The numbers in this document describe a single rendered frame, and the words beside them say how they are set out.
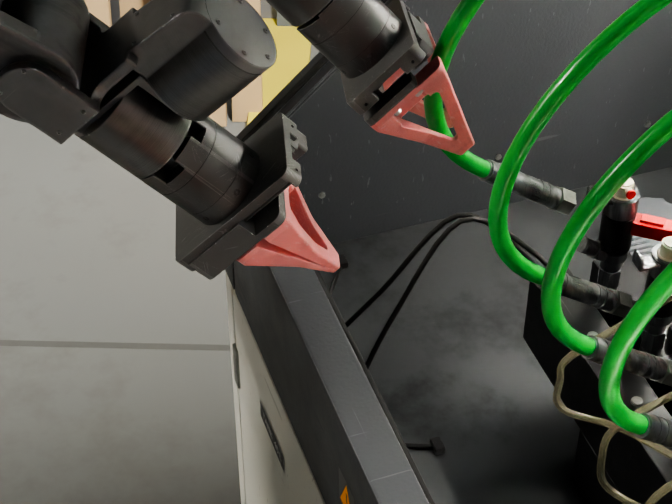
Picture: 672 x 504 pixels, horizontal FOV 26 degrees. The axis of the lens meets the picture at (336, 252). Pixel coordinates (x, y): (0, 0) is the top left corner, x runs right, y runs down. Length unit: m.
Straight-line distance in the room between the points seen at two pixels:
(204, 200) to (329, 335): 0.41
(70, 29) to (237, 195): 0.15
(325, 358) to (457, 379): 0.20
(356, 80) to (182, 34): 0.24
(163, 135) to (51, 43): 0.09
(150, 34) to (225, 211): 0.13
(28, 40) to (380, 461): 0.52
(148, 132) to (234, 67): 0.07
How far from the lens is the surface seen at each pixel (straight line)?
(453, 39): 1.05
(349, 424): 1.22
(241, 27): 0.85
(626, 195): 1.21
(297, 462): 1.45
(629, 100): 1.62
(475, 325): 1.48
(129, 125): 0.87
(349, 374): 1.26
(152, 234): 2.87
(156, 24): 0.84
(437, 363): 1.44
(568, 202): 1.19
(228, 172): 0.90
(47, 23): 0.85
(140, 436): 2.50
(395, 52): 1.04
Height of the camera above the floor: 1.86
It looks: 42 degrees down
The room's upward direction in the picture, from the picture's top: straight up
